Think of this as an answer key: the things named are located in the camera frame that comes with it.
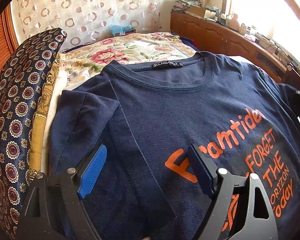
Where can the navy blue printed t-shirt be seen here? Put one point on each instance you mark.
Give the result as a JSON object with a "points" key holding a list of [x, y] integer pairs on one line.
{"points": [[147, 116]]}

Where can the floral beige blanket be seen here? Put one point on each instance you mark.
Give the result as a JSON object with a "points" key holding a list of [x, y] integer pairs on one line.
{"points": [[85, 62]]}

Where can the white plastic bottle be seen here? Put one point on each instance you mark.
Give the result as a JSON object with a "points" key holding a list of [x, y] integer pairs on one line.
{"points": [[233, 23]]}

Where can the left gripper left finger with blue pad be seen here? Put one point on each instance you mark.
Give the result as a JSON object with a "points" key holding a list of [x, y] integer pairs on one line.
{"points": [[53, 205]]}

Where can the wooden sideboard cabinet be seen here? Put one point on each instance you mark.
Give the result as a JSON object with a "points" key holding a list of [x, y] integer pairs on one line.
{"points": [[218, 39]]}

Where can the wooden louvered wardrobe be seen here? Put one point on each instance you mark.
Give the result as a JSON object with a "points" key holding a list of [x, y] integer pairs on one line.
{"points": [[8, 39]]}

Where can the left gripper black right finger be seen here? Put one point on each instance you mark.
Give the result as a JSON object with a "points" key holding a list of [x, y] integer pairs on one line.
{"points": [[254, 216]]}

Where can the window with wooden frame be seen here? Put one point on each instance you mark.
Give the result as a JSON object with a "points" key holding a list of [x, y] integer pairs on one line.
{"points": [[273, 18]]}

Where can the cardboard box on cabinet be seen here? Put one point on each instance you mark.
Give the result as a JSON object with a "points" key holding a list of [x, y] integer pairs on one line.
{"points": [[202, 12]]}

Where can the stack of papers on cabinet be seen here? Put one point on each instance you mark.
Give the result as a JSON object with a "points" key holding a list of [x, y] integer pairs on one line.
{"points": [[185, 4]]}

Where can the blue box at headboard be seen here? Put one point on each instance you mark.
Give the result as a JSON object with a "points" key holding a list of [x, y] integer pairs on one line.
{"points": [[117, 30]]}

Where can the dark patterned folded quilt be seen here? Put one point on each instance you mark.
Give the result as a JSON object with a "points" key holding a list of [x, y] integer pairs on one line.
{"points": [[22, 80]]}

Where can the sheer circle-pattern curtain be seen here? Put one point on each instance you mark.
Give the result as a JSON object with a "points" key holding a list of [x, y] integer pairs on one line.
{"points": [[85, 21]]}

